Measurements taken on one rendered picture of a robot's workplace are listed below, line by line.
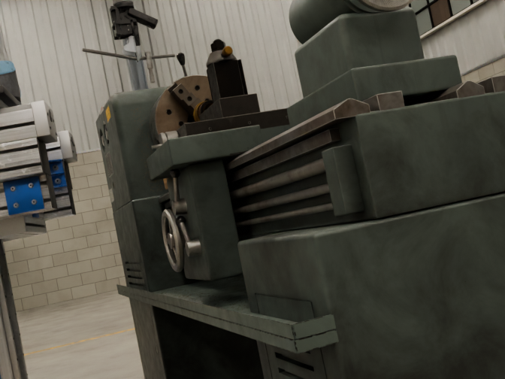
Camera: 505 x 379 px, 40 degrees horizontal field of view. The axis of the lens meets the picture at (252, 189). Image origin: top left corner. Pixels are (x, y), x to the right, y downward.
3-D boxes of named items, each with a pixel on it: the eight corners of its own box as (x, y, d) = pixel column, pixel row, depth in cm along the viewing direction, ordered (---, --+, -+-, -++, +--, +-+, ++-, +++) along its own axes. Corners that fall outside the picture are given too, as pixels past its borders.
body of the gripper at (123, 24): (114, 42, 259) (108, 10, 260) (137, 40, 262) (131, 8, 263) (117, 35, 252) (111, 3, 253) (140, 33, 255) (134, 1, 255)
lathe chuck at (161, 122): (148, 166, 240) (152, 76, 244) (237, 172, 249) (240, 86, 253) (152, 162, 231) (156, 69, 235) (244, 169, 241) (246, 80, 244)
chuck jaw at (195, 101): (188, 119, 240) (164, 92, 238) (198, 110, 241) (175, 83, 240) (195, 113, 229) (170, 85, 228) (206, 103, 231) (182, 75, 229)
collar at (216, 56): (203, 70, 182) (201, 59, 182) (232, 66, 184) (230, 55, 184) (210, 62, 174) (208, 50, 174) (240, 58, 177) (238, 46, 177)
